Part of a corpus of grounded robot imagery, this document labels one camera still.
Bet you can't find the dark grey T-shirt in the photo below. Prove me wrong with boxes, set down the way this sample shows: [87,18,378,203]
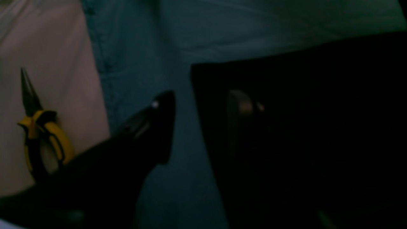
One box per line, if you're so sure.
[191,31,406,229]

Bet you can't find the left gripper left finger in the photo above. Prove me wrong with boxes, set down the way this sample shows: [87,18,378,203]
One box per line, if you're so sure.
[1,90,176,229]

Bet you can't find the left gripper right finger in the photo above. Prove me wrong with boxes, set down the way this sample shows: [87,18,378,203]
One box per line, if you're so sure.
[226,90,337,229]

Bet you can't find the blue table cloth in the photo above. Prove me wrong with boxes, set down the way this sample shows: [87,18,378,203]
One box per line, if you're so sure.
[82,0,406,229]

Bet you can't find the yellow handled pliers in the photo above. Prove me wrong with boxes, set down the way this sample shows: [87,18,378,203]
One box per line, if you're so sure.
[18,67,76,183]

